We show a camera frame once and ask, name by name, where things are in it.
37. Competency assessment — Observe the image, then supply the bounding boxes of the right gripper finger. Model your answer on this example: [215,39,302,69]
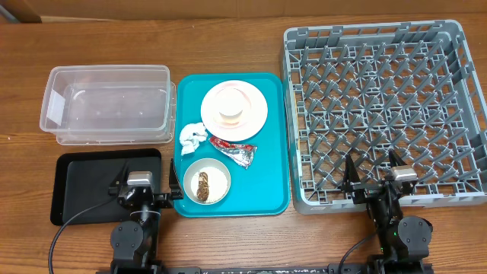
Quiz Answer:
[343,154,361,186]
[388,149,406,167]

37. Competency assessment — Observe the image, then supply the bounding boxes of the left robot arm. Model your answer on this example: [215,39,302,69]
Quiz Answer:
[108,163,183,274]

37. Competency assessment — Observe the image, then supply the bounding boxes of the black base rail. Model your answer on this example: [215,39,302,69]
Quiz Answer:
[96,263,434,274]

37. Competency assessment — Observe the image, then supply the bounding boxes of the grey dishwasher rack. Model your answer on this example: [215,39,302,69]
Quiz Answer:
[282,20,486,215]

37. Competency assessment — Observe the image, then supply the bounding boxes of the black plastic tray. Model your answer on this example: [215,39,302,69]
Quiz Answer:
[50,148,162,226]

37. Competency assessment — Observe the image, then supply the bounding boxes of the white napkin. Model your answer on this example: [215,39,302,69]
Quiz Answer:
[179,123,208,155]

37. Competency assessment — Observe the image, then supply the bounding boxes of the cardboard backdrop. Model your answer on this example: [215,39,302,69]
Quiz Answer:
[1,0,486,23]

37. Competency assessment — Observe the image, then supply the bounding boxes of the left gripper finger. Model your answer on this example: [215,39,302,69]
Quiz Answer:
[168,159,183,199]
[112,161,129,187]

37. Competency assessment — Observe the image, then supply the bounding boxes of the teal plastic tray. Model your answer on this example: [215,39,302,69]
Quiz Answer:
[173,72,290,218]

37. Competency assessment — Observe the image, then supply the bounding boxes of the cream paper cup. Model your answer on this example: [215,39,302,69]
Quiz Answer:
[218,94,244,118]

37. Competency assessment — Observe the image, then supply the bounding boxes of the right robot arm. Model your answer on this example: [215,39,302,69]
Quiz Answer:
[337,149,434,273]

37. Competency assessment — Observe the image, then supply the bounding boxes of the large pink plate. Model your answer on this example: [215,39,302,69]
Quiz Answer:
[201,80,268,142]

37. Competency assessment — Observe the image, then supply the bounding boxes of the clear plastic bin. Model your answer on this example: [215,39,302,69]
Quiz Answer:
[39,65,176,145]

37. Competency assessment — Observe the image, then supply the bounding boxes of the red foil wrapper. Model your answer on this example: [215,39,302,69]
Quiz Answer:
[209,136,257,169]

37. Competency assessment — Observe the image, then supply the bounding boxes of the grey bowl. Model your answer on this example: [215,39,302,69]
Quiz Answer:
[183,158,231,206]

